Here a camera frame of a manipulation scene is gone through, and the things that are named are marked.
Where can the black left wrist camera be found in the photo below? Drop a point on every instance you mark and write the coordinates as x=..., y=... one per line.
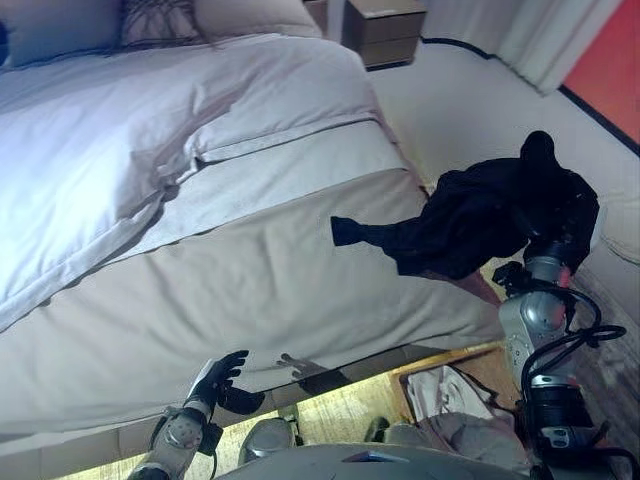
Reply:
x=211, y=437

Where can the white duvet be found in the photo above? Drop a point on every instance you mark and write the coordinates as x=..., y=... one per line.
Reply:
x=100, y=150

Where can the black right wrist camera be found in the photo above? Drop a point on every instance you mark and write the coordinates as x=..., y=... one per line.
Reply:
x=507, y=275

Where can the bed with grey cover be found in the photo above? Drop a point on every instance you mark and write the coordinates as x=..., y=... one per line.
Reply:
x=250, y=300

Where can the brown woven basket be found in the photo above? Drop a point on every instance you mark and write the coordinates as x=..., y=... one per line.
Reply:
x=405, y=375

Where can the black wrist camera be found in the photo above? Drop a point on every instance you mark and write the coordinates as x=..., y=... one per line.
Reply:
x=211, y=437
x=507, y=275

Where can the silver left robot leg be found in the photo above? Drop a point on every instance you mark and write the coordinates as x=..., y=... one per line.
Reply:
x=270, y=440

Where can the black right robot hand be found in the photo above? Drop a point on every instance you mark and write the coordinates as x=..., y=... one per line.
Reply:
x=547, y=235

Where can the plain beige pillow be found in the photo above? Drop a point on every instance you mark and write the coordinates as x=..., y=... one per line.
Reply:
x=55, y=30
x=250, y=17

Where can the black garment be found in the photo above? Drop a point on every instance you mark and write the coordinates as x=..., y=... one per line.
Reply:
x=475, y=215

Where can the grey robot torso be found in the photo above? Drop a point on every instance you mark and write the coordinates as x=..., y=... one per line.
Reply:
x=350, y=465

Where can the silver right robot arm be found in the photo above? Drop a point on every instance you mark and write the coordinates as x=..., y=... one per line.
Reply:
x=540, y=325

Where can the fringed patterned cushion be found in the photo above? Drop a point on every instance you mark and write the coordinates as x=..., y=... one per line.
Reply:
x=160, y=22

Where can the brown wooden nightstand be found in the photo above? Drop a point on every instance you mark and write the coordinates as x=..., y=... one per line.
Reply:
x=385, y=30

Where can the white irregular floor mat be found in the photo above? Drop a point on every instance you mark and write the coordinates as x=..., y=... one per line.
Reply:
x=622, y=235

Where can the white textured blanket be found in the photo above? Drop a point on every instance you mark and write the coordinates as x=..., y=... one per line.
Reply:
x=300, y=170

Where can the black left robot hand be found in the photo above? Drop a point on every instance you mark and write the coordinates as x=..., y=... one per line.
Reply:
x=227, y=390

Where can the beige shirt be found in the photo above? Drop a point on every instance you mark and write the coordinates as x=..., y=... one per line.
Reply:
x=440, y=390

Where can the white curtain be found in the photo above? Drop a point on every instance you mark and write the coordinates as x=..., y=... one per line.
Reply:
x=510, y=40

